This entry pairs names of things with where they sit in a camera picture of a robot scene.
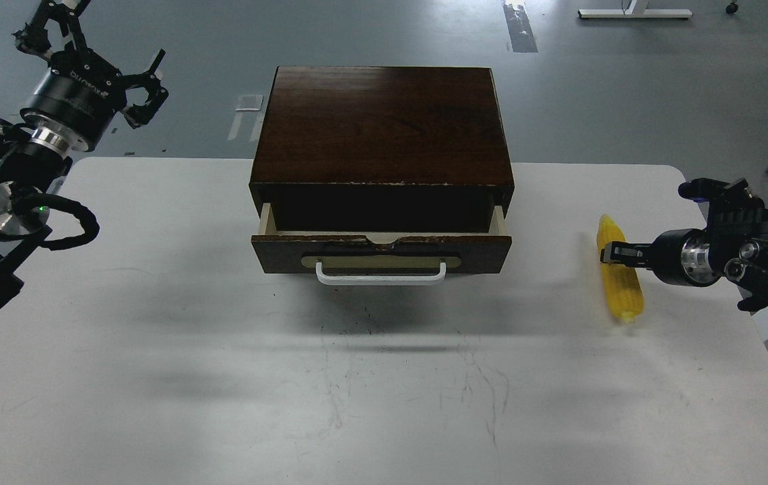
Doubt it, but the white table leg base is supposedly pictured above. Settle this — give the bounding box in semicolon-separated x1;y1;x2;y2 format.
577;1;694;20

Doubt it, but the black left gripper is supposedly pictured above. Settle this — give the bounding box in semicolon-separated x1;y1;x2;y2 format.
12;0;170;152

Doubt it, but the yellow corn cob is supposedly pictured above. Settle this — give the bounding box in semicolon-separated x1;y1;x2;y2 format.
596;213;645;323

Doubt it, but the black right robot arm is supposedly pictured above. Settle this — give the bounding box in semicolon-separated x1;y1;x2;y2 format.
599;178;768;311

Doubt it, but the wooden drawer with white handle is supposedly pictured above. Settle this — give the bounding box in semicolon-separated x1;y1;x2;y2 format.
251;203;513;286

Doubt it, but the dark wooden drawer cabinet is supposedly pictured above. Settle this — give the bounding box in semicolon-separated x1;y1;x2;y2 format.
249;65;515;234

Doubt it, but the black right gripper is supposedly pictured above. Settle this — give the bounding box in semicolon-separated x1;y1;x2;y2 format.
600;229;707;288

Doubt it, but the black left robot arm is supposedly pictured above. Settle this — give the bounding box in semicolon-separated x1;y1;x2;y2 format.
0;1;169;310

